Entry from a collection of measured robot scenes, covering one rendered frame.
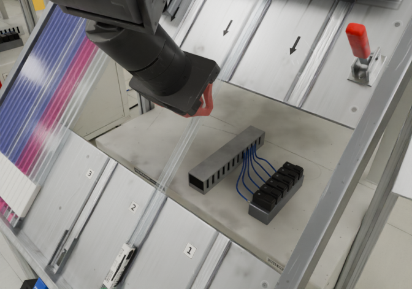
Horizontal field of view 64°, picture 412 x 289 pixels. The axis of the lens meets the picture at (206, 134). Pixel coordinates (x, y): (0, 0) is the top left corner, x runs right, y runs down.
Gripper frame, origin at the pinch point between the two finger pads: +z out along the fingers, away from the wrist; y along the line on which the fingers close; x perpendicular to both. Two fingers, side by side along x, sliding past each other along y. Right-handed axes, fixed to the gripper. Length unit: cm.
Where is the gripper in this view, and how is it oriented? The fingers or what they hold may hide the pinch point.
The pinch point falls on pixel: (203, 107)
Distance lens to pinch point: 45.7
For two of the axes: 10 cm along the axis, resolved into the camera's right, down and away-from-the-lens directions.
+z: 4.2, 3.5, 8.4
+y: -7.6, -3.6, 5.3
